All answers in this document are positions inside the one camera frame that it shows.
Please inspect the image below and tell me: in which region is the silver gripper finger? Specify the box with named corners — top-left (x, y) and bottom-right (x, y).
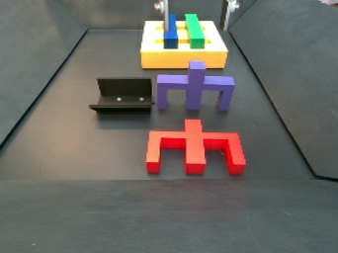
top-left (155, 0), bottom-right (170, 30)
top-left (223, 0), bottom-right (241, 30)

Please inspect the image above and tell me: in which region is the purple three-legged block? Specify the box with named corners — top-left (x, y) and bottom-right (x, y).
top-left (158, 61), bottom-right (236, 111)

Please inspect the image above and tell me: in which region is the yellow slotted base board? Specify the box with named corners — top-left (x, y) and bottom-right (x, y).
top-left (141, 21), bottom-right (229, 69)

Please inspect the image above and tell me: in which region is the blue rectangular bar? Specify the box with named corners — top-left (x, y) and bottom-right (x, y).
top-left (165, 14), bottom-right (178, 49)

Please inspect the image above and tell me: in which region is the green rectangular bar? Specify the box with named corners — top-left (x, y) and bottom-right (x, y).
top-left (185, 14), bottom-right (205, 49)

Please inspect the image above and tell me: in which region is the red three-legged block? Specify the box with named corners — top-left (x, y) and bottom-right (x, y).
top-left (146, 120), bottom-right (248, 176)

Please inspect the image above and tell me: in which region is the black angle bracket holder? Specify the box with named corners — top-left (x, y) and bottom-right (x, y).
top-left (90, 77), bottom-right (154, 112)

